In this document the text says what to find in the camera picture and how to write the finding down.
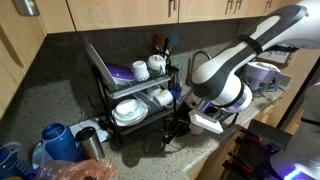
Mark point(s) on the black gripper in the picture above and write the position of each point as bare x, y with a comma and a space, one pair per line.
185, 113

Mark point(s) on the white and gray robot arm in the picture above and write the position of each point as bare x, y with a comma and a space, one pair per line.
226, 73

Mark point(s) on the white ceramic bowl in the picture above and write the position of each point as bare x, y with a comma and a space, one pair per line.
128, 107

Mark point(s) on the black two-tier dish rack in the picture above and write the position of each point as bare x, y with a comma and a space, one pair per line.
140, 85

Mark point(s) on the purple bowl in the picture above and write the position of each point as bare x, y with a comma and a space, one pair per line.
121, 72

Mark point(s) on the white plate stack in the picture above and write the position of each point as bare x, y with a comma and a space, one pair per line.
135, 119

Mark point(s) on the black utensil caddy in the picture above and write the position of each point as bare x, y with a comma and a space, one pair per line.
173, 75

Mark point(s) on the curved metal faucet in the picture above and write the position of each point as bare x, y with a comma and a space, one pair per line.
189, 75

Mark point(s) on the white mug with red print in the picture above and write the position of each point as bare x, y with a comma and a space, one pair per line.
156, 62

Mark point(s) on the stainless steel tumbler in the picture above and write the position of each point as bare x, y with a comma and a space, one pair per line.
91, 145

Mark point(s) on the white flat board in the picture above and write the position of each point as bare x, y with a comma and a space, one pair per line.
90, 124

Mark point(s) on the blue spatula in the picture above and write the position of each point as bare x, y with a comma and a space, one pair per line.
172, 40

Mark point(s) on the red spatula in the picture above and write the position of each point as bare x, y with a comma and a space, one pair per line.
158, 41

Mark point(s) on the black equipment cart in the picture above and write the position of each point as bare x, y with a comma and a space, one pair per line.
266, 133

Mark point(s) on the large gray cutting board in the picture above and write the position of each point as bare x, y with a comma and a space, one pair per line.
100, 63

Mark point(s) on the pink plastic bag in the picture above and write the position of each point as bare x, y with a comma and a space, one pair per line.
76, 170

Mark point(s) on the blue water bottle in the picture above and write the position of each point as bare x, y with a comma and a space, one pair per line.
63, 143

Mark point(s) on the light gray small mat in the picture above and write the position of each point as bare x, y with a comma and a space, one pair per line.
286, 80

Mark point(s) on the framed text sign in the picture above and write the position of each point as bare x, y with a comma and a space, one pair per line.
276, 56

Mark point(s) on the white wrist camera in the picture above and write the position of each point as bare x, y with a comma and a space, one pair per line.
206, 123

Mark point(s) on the black metal post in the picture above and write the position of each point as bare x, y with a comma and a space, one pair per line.
296, 97

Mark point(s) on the light wooden wall cabinet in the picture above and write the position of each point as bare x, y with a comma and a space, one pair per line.
16, 50
116, 13

